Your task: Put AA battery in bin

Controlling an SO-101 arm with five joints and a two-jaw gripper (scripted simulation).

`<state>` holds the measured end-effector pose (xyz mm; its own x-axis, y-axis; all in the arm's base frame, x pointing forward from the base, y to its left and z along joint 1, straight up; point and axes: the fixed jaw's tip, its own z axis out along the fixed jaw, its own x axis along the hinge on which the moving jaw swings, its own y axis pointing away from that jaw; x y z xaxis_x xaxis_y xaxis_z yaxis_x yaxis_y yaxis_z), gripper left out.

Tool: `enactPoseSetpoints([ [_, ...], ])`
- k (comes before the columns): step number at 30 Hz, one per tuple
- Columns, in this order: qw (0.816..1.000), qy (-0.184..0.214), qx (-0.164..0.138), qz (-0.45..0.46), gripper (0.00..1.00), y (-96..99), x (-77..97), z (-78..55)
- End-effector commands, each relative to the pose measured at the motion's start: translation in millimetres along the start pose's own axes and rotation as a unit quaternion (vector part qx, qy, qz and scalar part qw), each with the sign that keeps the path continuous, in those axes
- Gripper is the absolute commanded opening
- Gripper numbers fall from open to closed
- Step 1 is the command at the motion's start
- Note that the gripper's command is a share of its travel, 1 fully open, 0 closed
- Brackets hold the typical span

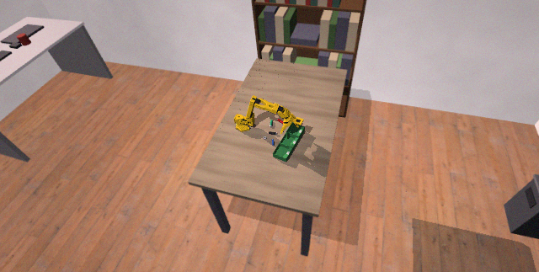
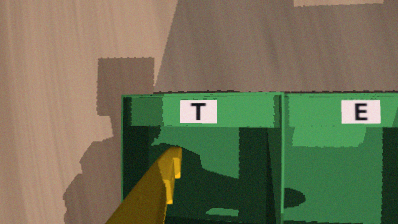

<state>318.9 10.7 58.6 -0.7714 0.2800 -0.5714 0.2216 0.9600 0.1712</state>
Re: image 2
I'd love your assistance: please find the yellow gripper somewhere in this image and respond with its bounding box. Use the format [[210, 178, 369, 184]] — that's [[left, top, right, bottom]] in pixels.
[[105, 147, 182, 224]]

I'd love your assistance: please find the green bin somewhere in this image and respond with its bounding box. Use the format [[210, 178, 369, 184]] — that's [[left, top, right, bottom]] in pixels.
[[121, 92, 398, 224]]

